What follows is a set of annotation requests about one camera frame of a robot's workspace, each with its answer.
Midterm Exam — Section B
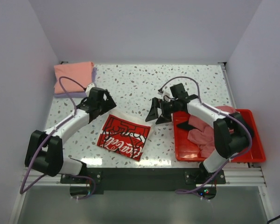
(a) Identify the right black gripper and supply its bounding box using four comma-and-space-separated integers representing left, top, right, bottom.
145, 97, 179, 125

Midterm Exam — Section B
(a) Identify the white red print t shirt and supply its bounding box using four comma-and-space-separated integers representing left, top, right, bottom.
96, 112, 152, 161

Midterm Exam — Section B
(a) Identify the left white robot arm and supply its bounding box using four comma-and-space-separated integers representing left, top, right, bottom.
24, 87, 116, 183

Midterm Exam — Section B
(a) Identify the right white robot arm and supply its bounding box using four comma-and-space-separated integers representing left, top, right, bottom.
145, 84, 254, 183

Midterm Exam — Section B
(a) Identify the black t shirt in bin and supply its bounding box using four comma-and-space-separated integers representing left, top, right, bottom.
176, 116, 256, 142

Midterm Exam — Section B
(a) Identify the folded salmon pink t shirt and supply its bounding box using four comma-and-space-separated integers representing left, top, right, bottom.
54, 62, 94, 94

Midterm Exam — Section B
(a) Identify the folded lavender t shirt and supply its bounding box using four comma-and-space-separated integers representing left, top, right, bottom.
54, 67, 98, 98

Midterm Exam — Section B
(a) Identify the red plastic bin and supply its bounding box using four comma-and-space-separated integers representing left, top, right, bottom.
172, 109, 266, 163

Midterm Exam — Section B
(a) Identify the pink t shirt in bin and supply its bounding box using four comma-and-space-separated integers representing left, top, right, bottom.
187, 105, 238, 159

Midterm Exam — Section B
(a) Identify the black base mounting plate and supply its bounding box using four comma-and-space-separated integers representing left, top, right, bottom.
60, 168, 226, 198

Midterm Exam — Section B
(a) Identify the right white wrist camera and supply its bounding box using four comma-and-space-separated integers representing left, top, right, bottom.
162, 91, 172, 102

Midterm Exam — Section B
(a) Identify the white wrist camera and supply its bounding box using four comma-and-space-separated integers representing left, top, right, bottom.
85, 83, 96, 92
162, 91, 172, 102

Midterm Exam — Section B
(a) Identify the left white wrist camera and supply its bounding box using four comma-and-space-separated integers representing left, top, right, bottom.
85, 83, 96, 92

